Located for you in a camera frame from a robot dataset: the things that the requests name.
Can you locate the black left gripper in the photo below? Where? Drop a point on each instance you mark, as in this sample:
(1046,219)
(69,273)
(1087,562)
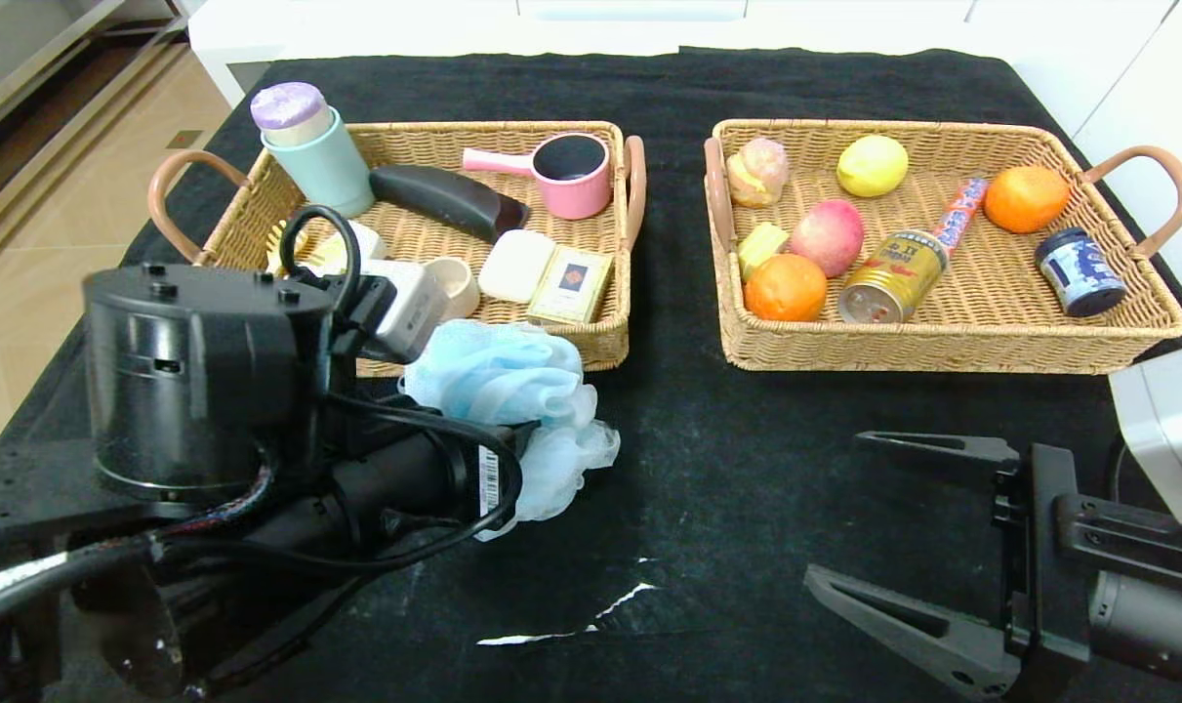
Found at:
(490,485)

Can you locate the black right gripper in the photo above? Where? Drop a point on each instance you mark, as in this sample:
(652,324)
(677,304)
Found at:
(1037,554)

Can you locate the light blue bath pouf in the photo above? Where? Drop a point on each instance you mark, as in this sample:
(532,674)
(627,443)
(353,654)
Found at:
(512,376)

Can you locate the printed card box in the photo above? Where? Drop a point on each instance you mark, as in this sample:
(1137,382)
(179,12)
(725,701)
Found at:
(573,283)

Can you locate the yellow drink can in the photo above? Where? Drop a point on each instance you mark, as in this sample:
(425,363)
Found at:
(893,278)

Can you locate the white shampoo bottle blue cap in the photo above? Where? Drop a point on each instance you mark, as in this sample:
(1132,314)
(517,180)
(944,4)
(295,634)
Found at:
(366,239)

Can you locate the orange fruit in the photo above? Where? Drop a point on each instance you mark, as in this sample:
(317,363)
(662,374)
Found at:
(786,288)
(1025,199)

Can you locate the pink peach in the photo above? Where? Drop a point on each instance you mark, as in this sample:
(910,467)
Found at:
(827,237)

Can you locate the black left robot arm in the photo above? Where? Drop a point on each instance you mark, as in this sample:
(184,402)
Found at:
(190,391)

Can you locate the small beige cup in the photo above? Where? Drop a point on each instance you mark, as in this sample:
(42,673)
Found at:
(462,283)

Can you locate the cream soap bar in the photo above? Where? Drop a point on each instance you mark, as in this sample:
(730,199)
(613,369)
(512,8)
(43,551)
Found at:
(512,266)

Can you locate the dark eggplant shaped object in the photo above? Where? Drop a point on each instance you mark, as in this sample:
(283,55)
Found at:
(442,198)

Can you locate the dark blue printed jar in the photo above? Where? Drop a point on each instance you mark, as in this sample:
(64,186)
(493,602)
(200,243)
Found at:
(1079,273)

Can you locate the pink toy saucepan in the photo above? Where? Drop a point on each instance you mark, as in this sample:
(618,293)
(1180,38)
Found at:
(574,188)

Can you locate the yellow green brush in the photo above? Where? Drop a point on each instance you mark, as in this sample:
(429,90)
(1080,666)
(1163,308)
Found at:
(280,249)

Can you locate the orange candy tube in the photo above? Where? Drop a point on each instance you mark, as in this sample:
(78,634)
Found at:
(961,210)

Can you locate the yellow cake slice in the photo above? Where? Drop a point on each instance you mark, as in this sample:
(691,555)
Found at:
(758,242)

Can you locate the teal plastic cup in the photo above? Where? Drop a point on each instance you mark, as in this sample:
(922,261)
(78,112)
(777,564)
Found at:
(329,174)

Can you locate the yellow lemon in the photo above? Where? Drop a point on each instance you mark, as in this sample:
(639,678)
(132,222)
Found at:
(872,166)

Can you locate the pink frosted pastry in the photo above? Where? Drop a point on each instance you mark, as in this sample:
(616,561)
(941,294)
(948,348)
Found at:
(758,173)

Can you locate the purple capped beige bottle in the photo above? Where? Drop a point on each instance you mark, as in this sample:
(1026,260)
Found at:
(290,105)

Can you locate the brass floor socket cover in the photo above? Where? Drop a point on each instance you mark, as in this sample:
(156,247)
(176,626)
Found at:
(186,140)

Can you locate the white cabinet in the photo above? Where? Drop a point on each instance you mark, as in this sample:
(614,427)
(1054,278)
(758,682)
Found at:
(249,39)

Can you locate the grey metal cabinet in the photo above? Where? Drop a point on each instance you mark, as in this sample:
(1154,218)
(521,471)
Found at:
(34,49)

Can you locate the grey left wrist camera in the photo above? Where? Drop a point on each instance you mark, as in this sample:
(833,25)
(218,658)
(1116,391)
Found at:
(410,308)

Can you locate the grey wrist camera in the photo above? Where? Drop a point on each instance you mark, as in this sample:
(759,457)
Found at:
(410,308)
(1171,430)

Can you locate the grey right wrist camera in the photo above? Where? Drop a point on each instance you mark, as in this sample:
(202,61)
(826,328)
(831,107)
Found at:
(1171,430)

